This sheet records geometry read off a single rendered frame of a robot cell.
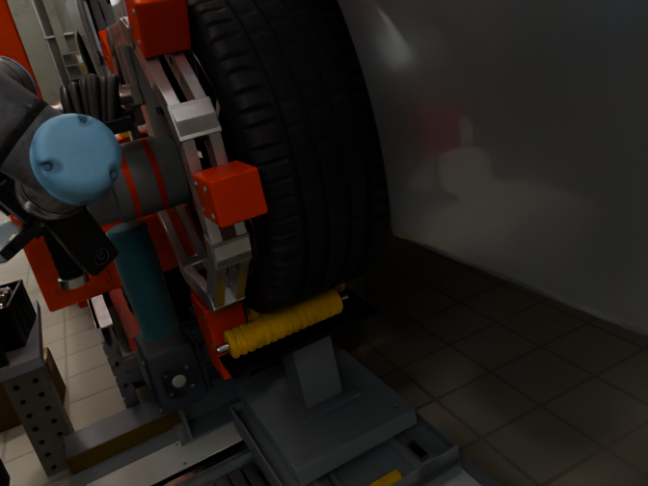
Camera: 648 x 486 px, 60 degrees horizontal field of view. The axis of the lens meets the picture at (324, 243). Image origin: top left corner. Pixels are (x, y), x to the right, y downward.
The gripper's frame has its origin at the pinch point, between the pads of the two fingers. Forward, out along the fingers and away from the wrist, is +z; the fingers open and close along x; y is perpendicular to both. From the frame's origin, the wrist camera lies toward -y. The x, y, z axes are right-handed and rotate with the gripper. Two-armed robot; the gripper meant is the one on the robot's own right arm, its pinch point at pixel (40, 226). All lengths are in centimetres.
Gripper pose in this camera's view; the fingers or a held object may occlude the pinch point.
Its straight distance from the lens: 88.0
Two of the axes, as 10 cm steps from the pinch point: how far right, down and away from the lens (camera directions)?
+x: -5.2, 7.2, -4.6
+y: -6.4, -6.9, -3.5
